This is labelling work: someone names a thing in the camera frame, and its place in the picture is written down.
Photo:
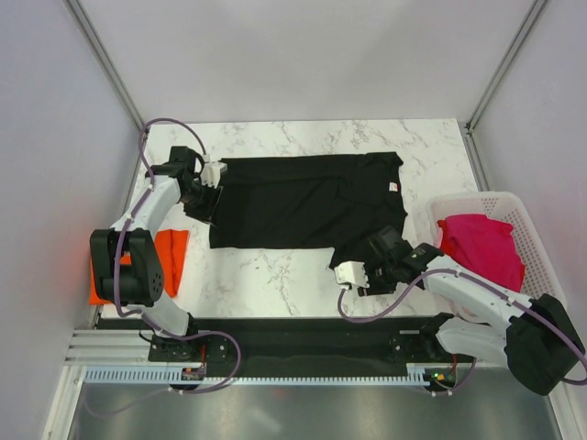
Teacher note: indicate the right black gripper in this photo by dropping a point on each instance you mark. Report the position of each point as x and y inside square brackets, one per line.
[373, 289]

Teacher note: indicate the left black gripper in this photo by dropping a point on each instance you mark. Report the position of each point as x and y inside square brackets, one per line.
[205, 213]

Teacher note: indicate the black t shirt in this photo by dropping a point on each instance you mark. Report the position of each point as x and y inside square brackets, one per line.
[309, 202]

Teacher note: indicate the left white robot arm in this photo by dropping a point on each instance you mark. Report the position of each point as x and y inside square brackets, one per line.
[127, 270]

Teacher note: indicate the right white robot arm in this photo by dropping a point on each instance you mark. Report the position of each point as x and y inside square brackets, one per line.
[532, 337]

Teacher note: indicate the orange folded t shirt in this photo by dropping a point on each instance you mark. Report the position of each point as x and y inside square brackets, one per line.
[171, 247]

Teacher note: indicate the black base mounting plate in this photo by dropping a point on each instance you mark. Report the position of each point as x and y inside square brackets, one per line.
[287, 347]

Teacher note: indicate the pink t shirt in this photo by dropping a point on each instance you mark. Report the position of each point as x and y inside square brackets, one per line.
[487, 248]

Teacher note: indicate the white plastic laundry basket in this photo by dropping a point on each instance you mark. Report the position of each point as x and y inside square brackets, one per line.
[540, 277]

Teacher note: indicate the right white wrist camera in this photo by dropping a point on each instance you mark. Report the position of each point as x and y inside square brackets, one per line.
[351, 273]

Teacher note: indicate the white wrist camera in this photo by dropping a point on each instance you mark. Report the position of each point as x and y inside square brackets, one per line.
[212, 173]
[351, 273]

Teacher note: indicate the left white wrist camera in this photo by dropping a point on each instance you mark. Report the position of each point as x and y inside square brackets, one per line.
[212, 173]

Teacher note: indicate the white slotted cable duct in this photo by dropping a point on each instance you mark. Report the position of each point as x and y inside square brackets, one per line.
[142, 375]

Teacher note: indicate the aluminium frame rail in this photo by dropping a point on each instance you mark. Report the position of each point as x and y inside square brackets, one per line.
[107, 348]

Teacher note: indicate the right aluminium corner post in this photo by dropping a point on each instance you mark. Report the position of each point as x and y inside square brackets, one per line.
[518, 41]

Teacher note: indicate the aluminium corner post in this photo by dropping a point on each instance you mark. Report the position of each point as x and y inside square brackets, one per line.
[100, 52]
[518, 41]

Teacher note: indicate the left aluminium corner post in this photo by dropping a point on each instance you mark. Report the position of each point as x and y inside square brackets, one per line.
[100, 52]

